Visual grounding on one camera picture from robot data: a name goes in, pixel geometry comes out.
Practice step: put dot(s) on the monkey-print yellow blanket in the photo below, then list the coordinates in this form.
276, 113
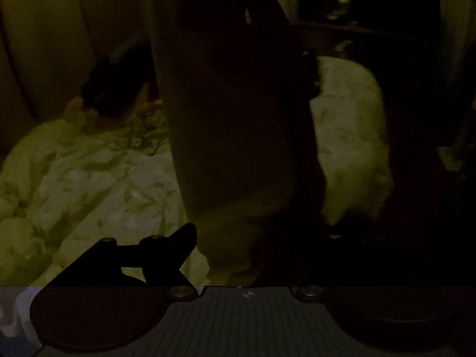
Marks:
145, 129

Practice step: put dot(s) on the plain beige small garment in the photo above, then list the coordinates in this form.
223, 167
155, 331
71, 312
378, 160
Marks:
237, 97

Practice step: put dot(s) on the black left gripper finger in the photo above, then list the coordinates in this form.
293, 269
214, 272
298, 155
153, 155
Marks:
164, 256

